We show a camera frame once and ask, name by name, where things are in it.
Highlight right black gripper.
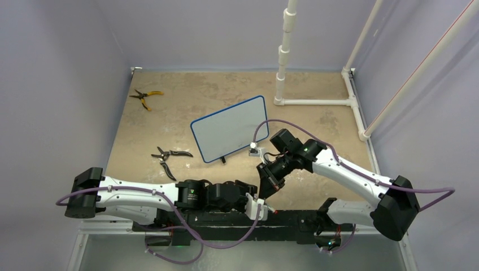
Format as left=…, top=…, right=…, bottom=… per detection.
left=257, top=152, right=295, bottom=200

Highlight blue framed whiteboard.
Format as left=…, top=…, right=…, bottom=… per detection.
left=190, top=95, right=269, bottom=163

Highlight red capped whiteboard marker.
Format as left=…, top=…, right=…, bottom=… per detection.
left=267, top=206, right=278, bottom=214

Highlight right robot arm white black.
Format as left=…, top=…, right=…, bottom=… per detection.
left=256, top=129, right=420, bottom=241

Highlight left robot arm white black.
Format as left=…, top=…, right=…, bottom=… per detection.
left=57, top=167, right=267, bottom=231

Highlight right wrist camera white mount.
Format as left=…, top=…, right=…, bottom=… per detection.
left=248, top=142, right=268, bottom=163

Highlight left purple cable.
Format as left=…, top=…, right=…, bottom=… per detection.
left=56, top=187, right=263, bottom=264

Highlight purple cable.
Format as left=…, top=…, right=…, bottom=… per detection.
left=56, top=187, right=263, bottom=264
left=252, top=119, right=456, bottom=255

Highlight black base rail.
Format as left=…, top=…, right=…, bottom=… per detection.
left=132, top=210, right=337, bottom=244

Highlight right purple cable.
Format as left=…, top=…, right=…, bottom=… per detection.
left=252, top=119, right=456, bottom=255

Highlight black handled cutters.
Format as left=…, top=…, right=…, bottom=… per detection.
left=150, top=146, right=194, bottom=182

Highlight aluminium frame rail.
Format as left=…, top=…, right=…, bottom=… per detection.
left=348, top=69, right=416, bottom=271

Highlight yellow handled pliers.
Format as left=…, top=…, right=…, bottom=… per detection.
left=129, top=89, right=164, bottom=112

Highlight white PVC pipe frame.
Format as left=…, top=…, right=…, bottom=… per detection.
left=273, top=1, right=478, bottom=142

